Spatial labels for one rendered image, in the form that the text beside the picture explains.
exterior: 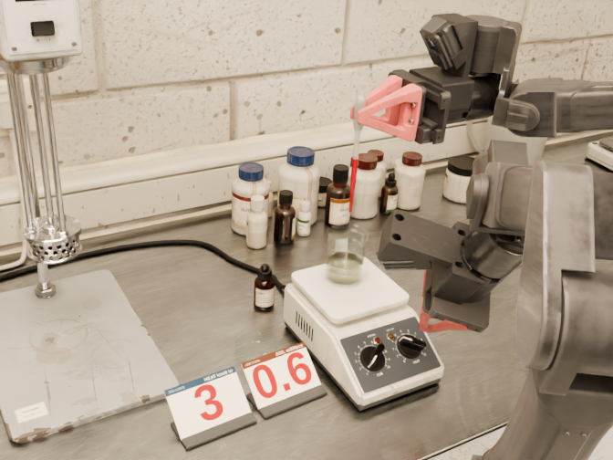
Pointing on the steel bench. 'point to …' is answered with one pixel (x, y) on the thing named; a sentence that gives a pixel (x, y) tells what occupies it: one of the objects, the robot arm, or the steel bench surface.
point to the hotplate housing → (328, 342)
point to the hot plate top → (391, 295)
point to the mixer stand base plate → (74, 357)
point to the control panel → (406, 368)
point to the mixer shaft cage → (65, 243)
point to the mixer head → (38, 35)
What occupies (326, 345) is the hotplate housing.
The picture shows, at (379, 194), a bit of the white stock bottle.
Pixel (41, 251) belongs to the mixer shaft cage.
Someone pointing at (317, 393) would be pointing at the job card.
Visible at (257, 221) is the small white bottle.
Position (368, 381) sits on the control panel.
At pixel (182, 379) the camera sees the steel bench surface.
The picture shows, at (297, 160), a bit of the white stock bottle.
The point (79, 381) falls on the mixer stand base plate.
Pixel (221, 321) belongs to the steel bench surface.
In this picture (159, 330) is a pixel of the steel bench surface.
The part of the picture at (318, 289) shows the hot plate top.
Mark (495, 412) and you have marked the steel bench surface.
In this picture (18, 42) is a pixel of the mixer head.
